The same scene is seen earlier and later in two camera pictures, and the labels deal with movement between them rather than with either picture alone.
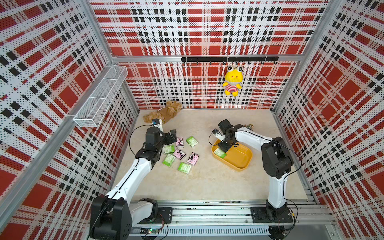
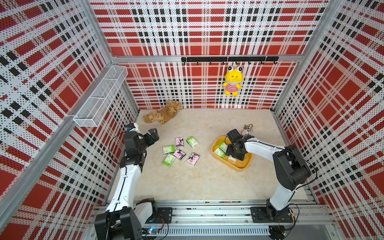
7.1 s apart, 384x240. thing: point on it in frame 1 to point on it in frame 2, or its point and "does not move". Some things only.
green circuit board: x=147 y=230 does not move
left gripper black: x=168 y=140 to x=154 y=135
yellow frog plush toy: x=233 y=76 does not move
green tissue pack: x=168 y=160 does not move
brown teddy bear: x=172 y=108 does not move
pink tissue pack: x=193 y=158 does not move
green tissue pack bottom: x=184 y=168 to x=231 y=158
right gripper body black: x=226 y=144 to x=232 y=150
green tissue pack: x=219 y=152 does not move
